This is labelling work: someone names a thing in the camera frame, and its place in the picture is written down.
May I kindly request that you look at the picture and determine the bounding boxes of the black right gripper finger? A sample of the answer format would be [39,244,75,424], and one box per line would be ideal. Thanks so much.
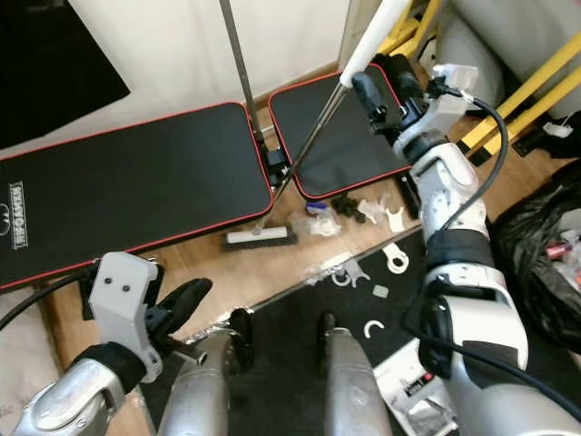
[352,73,389,130]
[372,53,423,103]

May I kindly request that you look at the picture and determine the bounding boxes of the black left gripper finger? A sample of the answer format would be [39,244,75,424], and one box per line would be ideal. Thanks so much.
[156,278,214,326]

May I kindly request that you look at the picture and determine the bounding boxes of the long-handled broom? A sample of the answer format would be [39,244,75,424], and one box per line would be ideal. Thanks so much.
[222,0,414,249]

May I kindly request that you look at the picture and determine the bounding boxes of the black floor mat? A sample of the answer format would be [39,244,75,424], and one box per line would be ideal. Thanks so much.
[145,227,581,436]

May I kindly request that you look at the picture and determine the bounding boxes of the small black bench pad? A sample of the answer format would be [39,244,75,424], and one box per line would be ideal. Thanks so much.
[268,65,414,201]

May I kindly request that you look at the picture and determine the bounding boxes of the silver left robot leg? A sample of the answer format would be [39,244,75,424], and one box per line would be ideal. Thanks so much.
[177,309,251,436]

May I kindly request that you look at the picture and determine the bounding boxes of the silver robot leg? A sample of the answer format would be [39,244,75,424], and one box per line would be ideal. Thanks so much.
[318,312,396,436]
[177,309,251,436]

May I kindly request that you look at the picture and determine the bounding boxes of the short black cylinder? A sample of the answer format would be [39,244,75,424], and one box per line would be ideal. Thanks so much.
[398,177,419,219]

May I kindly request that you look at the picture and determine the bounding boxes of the white forked plastic piece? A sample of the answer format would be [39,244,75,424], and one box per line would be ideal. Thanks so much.
[383,207,408,233]

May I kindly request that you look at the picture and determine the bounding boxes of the black plastic clips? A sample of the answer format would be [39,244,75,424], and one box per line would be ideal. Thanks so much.
[331,194,369,224]

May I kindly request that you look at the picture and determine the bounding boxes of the large black bench pad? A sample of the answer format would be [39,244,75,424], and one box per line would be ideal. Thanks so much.
[0,102,275,292]

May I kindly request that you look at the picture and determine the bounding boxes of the black trash bag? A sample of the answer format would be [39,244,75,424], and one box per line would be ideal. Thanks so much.
[490,162,581,355]

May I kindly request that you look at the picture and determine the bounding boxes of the silver right robot leg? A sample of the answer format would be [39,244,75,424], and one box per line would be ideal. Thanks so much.
[318,312,396,436]

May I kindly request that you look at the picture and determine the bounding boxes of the black flat panel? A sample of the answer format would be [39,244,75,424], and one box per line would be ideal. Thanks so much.
[0,0,131,151]

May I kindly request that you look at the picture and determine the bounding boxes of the crumpled clear plastic wrap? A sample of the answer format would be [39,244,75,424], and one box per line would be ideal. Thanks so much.
[404,395,455,436]

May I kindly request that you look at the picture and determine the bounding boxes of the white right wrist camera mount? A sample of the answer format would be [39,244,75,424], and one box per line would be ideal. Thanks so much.
[416,64,482,142]

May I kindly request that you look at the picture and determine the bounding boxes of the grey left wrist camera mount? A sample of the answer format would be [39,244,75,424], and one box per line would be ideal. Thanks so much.
[95,252,160,355]

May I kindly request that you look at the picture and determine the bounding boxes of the yellow metal frame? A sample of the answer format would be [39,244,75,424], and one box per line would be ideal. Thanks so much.
[381,0,446,55]

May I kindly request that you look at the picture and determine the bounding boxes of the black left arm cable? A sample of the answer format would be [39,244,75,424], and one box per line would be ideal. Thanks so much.
[0,268,101,332]

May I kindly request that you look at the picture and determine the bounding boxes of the white plastic ring with tab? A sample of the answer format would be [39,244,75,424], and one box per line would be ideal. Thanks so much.
[383,243,411,274]

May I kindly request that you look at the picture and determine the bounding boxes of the grey metal upright post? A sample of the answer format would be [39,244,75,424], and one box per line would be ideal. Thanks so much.
[218,0,257,110]

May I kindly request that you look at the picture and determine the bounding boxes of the clear plastic ring piece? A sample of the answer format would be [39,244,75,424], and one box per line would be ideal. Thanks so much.
[331,259,370,288]

